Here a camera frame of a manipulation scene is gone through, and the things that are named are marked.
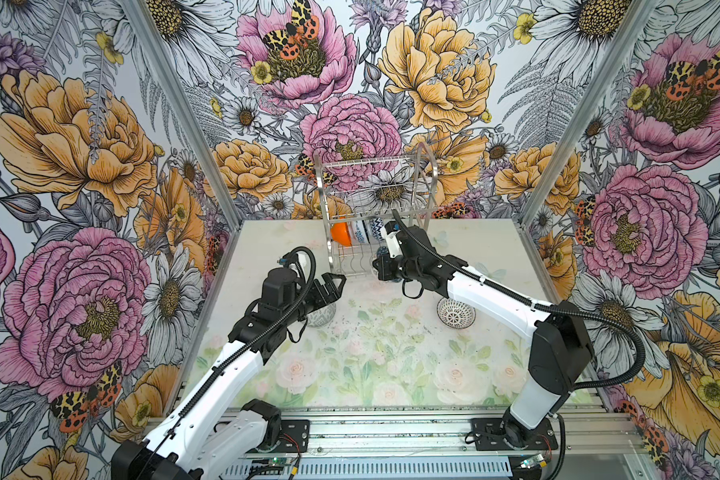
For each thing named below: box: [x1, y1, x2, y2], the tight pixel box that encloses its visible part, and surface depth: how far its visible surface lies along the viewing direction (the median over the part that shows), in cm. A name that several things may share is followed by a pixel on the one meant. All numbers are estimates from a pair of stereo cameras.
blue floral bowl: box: [355, 220, 370, 243], surface depth 104 cm
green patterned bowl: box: [307, 303, 337, 327], surface depth 96 cm
